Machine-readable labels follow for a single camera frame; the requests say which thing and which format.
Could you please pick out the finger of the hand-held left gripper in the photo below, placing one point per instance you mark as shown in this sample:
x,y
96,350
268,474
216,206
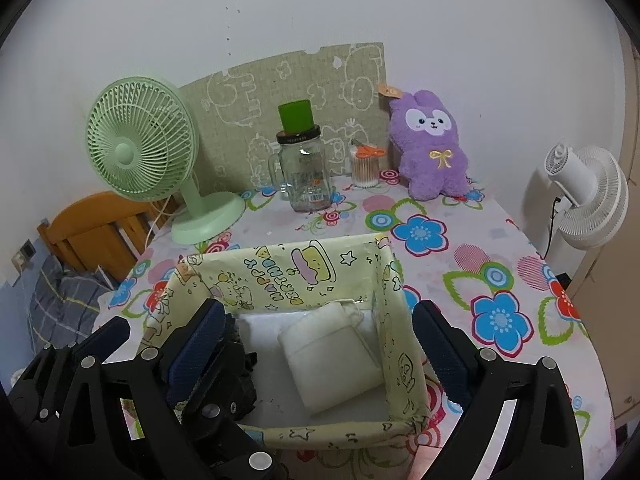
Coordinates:
x,y
114,332
215,430

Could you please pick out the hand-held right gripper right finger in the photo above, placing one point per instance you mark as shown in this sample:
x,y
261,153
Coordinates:
x,y
450,355

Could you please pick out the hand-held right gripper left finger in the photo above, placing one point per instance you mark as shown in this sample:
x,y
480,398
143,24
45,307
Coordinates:
x,y
195,355

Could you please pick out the yellow printed fabric storage box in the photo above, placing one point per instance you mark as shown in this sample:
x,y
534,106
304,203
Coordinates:
x,y
310,270

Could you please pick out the wooden bed headboard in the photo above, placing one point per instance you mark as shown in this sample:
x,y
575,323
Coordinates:
x,y
90,230

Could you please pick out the white folded cloth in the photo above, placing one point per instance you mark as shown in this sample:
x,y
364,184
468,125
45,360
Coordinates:
x,y
330,355

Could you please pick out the beige wooden wardrobe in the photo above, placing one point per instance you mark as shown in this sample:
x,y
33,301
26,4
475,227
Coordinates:
x,y
615,310

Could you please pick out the green desk fan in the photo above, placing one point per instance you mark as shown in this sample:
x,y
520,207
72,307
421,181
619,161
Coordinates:
x,y
140,145

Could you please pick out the purple plush bunny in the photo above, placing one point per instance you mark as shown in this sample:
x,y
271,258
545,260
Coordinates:
x,y
430,155

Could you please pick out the cotton swab container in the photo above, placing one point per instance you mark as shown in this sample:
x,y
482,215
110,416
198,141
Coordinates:
x,y
365,172

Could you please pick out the glass jar mug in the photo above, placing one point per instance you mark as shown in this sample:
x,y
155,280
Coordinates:
x,y
305,175

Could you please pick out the white standing fan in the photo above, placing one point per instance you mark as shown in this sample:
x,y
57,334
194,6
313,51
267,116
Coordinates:
x,y
590,195

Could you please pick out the green printed foam mat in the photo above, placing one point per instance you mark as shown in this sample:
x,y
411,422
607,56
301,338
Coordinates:
x,y
240,110

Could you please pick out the green plastic cup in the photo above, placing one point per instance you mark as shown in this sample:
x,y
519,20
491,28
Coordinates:
x,y
296,116

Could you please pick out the wall socket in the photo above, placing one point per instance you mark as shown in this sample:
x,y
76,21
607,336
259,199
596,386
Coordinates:
x,y
24,254

